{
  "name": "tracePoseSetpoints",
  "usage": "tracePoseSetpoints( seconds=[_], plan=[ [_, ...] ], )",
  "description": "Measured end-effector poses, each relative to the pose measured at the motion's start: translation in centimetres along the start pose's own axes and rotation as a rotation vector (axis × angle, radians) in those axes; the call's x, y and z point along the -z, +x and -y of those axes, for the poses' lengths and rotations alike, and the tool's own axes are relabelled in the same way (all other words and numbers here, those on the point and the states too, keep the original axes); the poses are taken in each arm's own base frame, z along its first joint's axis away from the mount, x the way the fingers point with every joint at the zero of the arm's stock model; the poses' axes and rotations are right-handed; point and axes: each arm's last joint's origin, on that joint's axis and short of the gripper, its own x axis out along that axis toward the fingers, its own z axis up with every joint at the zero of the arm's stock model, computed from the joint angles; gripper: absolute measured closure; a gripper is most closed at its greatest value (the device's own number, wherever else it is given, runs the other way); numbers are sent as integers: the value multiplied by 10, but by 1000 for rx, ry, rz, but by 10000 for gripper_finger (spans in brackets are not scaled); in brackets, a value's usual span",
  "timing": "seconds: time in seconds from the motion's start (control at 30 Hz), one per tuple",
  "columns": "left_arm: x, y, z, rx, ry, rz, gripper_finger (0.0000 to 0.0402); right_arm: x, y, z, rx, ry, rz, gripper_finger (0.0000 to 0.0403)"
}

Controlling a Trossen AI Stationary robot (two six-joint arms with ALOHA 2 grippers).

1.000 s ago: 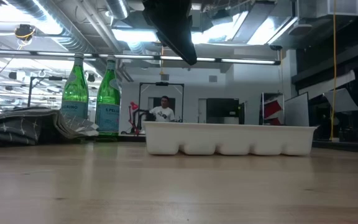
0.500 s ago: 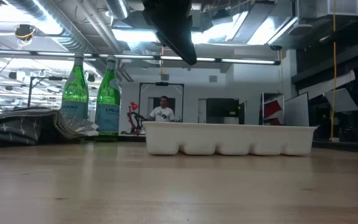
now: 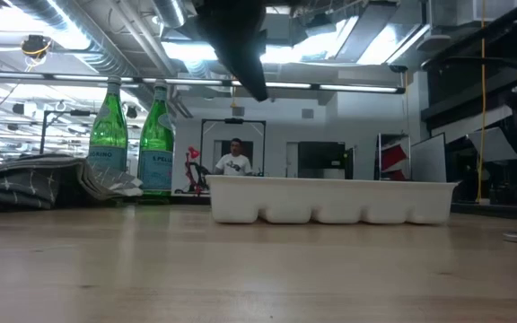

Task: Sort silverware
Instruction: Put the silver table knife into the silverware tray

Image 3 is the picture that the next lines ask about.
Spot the red desk lamp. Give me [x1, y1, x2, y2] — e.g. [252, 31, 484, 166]
[183, 144, 211, 196]

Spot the person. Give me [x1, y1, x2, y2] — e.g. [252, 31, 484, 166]
[213, 137, 254, 177]

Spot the long ceiling light strip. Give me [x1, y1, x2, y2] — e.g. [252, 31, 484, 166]
[0, 69, 407, 95]

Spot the green glass water bottle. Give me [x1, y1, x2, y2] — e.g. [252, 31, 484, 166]
[137, 80, 176, 201]
[87, 74, 129, 172]

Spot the white plastic cutlery organizer tray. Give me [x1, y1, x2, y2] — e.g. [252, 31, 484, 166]
[205, 173, 460, 225]

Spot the red and white shelf rack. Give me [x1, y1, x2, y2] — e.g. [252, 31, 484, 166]
[377, 132, 412, 181]

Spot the black yellow ceiling reel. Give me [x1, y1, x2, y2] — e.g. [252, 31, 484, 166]
[20, 34, 54, 60]

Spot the white board panel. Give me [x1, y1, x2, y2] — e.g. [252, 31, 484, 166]
[409, 132, 448, 183]

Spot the grey folded patterned cloth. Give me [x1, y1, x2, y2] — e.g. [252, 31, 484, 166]
[0, 153, 144, 212]

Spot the black metal frame stand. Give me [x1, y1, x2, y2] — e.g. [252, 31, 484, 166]
[199, 118, 267, 177]
[39, 109, 92, 154]

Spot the silver ventilation duct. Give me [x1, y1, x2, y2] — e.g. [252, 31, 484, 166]
[9, 0, 174, 109]

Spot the yellow hanging cable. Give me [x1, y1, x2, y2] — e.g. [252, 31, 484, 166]
[474, 0, 487, 203]

